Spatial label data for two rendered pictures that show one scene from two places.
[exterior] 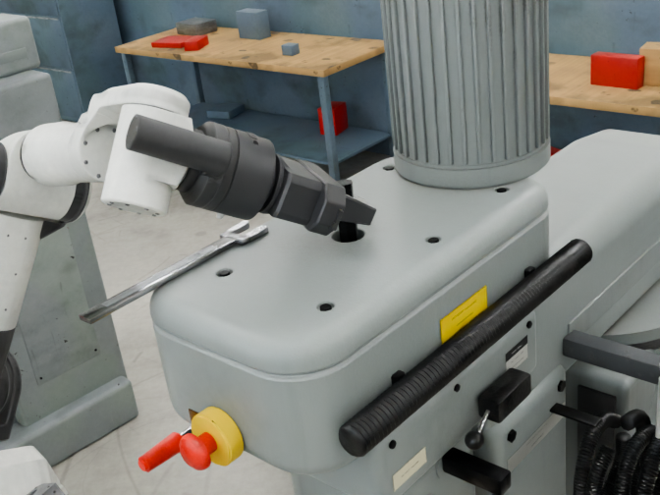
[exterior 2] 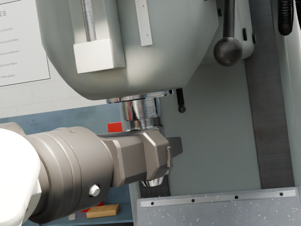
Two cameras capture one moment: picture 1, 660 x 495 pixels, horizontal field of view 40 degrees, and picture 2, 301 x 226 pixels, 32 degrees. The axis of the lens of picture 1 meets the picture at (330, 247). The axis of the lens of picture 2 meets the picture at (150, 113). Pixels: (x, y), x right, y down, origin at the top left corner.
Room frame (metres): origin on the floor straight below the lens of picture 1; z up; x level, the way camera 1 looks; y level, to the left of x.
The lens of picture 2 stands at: (0.34, 0.26, 1.32)
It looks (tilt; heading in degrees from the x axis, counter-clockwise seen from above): 3 degrees down; 333
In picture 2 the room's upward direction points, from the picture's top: 8 degrees counter-clockwise
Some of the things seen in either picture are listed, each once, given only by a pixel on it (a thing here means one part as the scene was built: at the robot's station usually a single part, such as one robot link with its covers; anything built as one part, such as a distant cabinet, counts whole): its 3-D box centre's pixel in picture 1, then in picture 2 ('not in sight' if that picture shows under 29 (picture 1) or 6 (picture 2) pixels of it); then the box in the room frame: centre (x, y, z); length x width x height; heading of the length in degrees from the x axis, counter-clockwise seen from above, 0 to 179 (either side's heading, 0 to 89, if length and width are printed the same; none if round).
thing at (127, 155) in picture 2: not in sight; (95, 165); (0.88, 0.06, 1.24); 0.13 x 0.12 x 0.10; 23
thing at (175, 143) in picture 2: not in sight; (167, 149); (0.89, -0.03, 1.24); 0.06 x 0.02 x 0.03; 113
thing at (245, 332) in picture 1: (363, 291); not in sight; (0.93, -0.03, 1.81); 0.47 x 0.26 x 0.16; 136
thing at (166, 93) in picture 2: not in sight; (139, 95); (0.92, -0.02, 1.31); 0.09 x 0.09 x 0.01
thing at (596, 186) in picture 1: (565, 244); not in sight; (1.28, -0.37, 1.66); 0.80 x 0.23 x 0.20; 136
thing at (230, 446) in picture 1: (217, 436); not in sight; (0.75, 0.14, 1.76); 0.06 x 0.02 x 0.06; 46
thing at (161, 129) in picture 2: not in sight; (145, 131); (0.92, -0.02, 1.26); 0.05 x 0.05 x 0.01
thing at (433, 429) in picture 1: (388, 372); not in sight; (0.95, -0.05, 1.68); 0.34 x 0.24 x 0.10; 136
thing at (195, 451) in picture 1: (199, 448); not in sight; (0.74, 0.16, 1.76); 0.04 x 0.03 x 0.04; 46
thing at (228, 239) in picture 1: (177, 268); not in sight; (0.88, 0.17, 1.89); 0.24 x 0.04 x 0.01; 136
